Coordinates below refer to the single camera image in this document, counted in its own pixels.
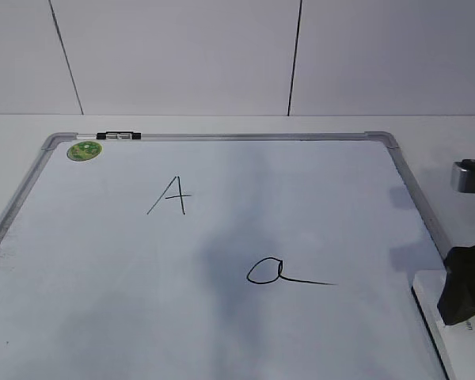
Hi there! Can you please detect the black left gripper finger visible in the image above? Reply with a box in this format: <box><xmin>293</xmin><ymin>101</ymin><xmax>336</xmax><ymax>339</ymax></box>
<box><xmin>437</xmin><ymin>245</ymin><xmax>475</xmax><ymax>325</ymax></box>

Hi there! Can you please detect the white whiteboard eraser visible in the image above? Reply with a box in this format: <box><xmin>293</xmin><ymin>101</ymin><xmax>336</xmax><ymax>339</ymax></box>
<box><xmin>412</xmin><ymin>270</ymin><xmax>475</xmax><ymax>380</ymax></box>

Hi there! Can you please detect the black and clear marker pen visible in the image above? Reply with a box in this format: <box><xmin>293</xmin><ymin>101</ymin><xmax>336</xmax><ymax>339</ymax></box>
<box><xmin>76</xmin><ymin>131</ymin><xmax>142</xmax><ymax>141</ymax></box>

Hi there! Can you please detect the round green magnet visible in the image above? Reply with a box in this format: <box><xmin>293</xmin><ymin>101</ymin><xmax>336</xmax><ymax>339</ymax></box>
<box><xmin>66</xmin><ymin>141</ymin><xmax>102</xmax><ymax>162</ymax></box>

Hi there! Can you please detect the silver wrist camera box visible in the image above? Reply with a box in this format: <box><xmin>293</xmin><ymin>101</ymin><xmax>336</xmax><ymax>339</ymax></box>
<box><xmin>450</xmin><ymin>159</ymin><xmax>475</xmax><ymax>194</ymax></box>

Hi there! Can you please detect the white whiteboard with aluminium frame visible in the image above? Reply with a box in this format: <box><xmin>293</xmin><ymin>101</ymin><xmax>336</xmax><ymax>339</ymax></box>
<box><xmin>0</xmin><ymin>140</ymin><xmax>445</xmax><ymax>379</ymax></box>

